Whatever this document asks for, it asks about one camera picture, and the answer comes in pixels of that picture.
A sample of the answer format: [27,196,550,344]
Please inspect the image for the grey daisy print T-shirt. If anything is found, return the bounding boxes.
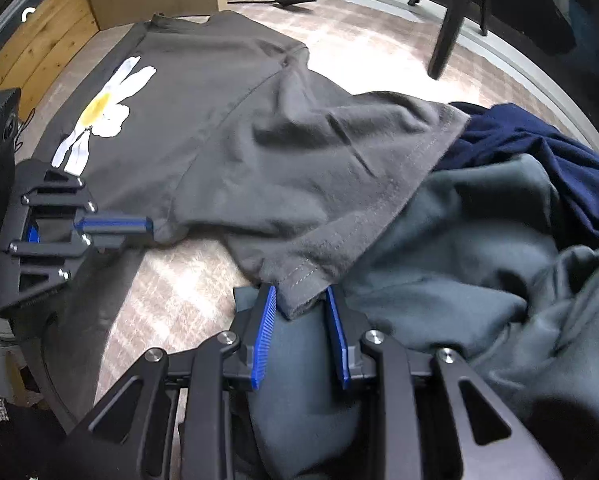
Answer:
[17,10,473,431]

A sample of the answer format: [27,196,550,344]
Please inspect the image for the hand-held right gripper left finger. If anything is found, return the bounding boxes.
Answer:
[54,282,280,480]

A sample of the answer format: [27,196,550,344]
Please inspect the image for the grey-green hoodie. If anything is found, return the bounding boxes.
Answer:
[234,152,599,480]

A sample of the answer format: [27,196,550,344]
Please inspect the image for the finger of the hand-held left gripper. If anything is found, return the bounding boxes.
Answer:
[10,232,156,283]
[22,167,155,236]

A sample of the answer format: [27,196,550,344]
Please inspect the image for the person's left forearm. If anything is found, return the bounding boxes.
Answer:
[0,390,75,480]

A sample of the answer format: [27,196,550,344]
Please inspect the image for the pine wooden headboard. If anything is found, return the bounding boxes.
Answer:
[0,0,100,106]

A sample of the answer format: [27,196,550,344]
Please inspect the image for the navy blue garment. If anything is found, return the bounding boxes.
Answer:
[432,101,599,248]

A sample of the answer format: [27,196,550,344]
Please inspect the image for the black tripod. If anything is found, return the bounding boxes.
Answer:
[407,0,497,81]

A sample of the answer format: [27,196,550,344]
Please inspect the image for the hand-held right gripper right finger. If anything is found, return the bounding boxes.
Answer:
[324,285,563,480]

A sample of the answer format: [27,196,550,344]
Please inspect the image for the brown cardboard box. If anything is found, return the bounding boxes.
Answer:
[4,350,48,408]

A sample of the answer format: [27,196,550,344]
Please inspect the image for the pink plaid blanket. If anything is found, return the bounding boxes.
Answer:
[30,0,599,411]

